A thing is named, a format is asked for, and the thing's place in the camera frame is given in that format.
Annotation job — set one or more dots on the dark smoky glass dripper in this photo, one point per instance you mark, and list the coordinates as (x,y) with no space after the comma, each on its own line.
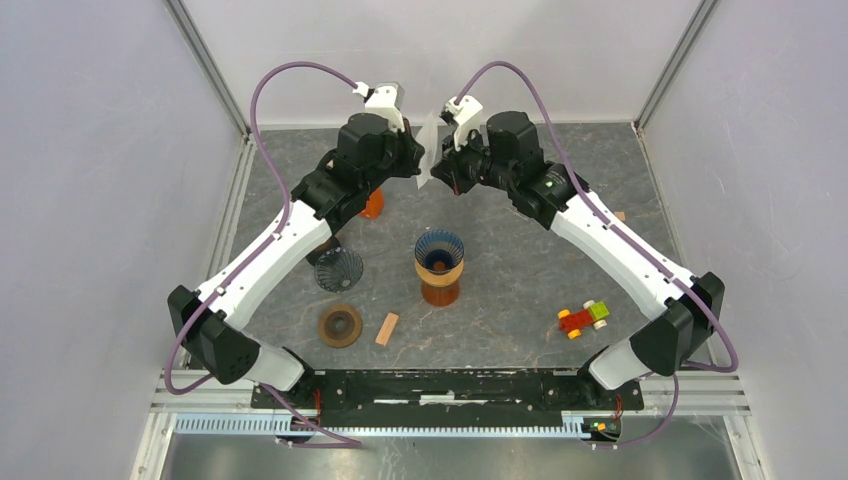
(338,270)

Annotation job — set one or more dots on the orange coffee filter box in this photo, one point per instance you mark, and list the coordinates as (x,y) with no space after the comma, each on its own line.
(374,205)

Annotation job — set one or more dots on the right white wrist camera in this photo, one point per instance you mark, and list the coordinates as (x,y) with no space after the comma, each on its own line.
(464,115)

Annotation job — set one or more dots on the dark red cup carafe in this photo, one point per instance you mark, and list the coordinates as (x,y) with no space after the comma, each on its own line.
(313,256)

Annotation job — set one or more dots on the long wooden block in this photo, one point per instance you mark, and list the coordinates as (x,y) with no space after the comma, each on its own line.
(387,328)

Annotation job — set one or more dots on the red green toy car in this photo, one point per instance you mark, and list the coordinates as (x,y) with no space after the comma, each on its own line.
(594,314)

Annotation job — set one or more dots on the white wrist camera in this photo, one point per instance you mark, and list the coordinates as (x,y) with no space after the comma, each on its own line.
(464,115)
(384,100)

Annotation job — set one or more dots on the blue glass dripper cone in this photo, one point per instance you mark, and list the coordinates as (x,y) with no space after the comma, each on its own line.
(439,246)

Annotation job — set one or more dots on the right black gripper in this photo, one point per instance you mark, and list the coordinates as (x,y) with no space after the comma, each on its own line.
(450,168)

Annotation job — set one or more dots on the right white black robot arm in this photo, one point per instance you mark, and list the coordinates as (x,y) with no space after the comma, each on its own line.
(680,306)

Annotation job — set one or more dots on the white paper coffee filter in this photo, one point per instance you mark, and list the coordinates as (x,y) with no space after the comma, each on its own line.
(427,137)

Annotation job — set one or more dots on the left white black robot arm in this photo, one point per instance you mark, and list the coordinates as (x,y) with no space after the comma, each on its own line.
(209,320)

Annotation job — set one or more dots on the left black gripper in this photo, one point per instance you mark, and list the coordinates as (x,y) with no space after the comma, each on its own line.
(413,151)

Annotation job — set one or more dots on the white slotted cable duct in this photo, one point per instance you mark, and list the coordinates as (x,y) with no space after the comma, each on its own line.
(285,425)

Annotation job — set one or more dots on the amber glass carafe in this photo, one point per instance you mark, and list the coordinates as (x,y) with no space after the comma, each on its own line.
(440,296)

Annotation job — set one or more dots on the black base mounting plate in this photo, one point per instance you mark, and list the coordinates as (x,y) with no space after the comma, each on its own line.
(455,398)

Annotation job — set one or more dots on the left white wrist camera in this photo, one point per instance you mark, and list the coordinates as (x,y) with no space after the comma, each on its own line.
(384,100)

